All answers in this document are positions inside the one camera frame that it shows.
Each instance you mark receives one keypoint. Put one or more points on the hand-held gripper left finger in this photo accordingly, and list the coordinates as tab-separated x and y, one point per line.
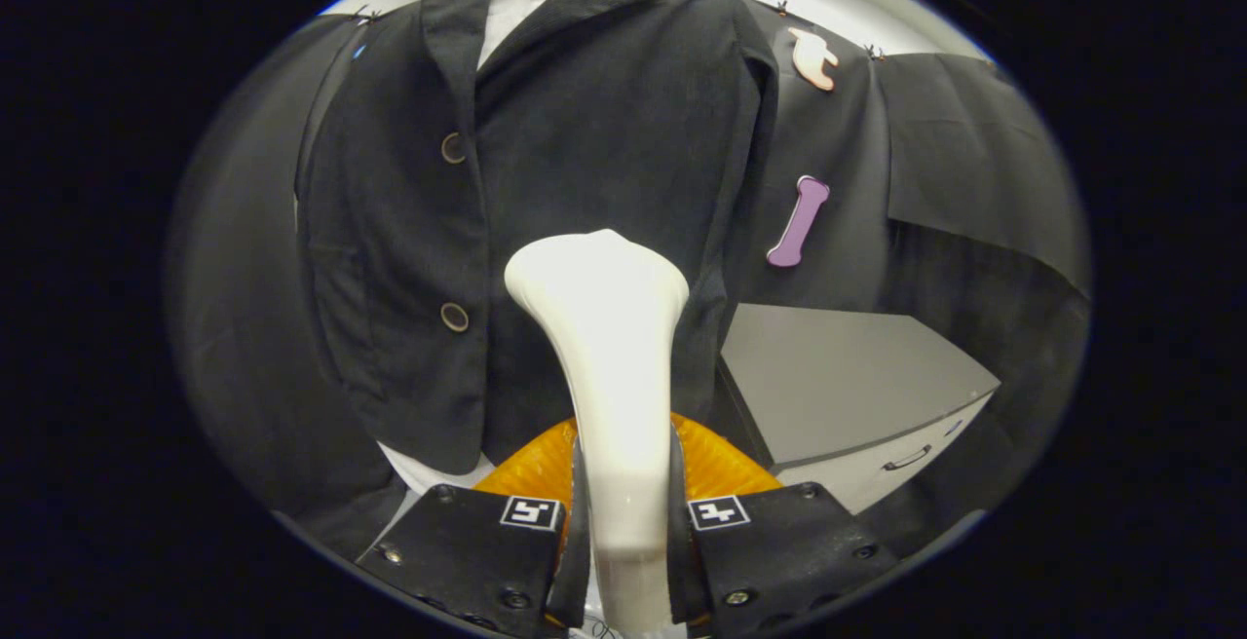
468	551

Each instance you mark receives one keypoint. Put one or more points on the white garment steamer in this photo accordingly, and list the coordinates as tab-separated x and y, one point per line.
614	347

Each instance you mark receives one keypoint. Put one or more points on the black jacket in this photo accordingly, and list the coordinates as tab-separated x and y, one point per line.
604	132

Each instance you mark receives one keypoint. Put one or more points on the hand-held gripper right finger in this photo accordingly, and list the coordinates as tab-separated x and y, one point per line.
779	551

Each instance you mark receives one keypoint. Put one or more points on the black backdrop cloth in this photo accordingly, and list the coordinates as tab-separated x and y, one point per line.
955	152

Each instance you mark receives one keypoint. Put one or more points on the grey cabinet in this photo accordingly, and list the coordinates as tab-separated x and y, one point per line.
838	376

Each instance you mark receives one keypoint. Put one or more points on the white shirt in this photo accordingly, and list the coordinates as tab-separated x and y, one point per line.
511	11

